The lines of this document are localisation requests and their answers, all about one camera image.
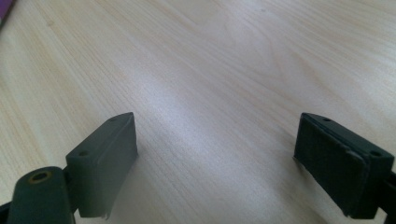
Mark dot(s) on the purple object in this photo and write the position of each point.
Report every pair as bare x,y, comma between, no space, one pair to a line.
4,11

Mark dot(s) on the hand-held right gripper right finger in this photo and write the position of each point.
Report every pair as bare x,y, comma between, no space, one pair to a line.
336,168

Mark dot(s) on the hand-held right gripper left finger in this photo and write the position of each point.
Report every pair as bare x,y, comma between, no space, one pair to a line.
99,174

